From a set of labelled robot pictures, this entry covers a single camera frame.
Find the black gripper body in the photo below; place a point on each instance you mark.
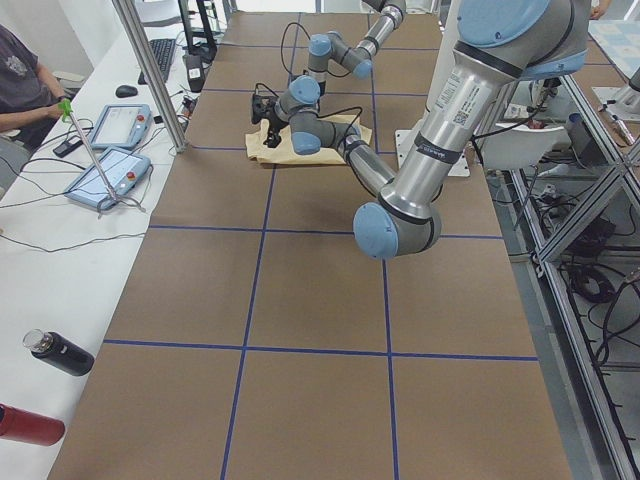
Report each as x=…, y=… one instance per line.
x=274, y=123

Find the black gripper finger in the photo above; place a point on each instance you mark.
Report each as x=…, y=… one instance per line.
x=272, y=140

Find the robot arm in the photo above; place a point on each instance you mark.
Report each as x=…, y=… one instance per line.
x=499, y=42
x=355, y=59

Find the black box with label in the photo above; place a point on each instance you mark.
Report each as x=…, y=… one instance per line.
x=195, y=72

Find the black keyboard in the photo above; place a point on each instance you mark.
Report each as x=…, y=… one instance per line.
x=163, y=50

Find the lower teach pendant tablet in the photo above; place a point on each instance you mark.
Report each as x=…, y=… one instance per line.
x=103, y=187

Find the teach pendant tablet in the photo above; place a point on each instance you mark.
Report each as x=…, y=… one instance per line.
x=103, y=187
x=121, y=125

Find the upper teach pendant tablet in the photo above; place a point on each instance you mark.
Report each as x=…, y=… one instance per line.
x=121, y=125

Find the black computer mouse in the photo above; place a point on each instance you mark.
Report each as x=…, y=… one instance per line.
x=126, y=91

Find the metal rod with green tip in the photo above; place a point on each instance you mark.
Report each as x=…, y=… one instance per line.
x=67, y=116

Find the black phone on desk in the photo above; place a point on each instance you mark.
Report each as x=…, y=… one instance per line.
x=67, y=147

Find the seated person in grey shirt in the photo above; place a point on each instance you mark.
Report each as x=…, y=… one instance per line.
x=30, y=93

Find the black water bottle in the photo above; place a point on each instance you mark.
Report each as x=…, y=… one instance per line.
x=59, y=352

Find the red water bottle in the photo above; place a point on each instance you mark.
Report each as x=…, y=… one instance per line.
x=29, y=427

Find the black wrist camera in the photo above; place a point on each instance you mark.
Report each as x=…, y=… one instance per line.
x=262, y=107

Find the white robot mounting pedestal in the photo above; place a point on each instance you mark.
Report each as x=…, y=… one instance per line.
x=443, y=68

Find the aluminium frame post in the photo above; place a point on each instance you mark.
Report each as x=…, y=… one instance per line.
x=137, y=36

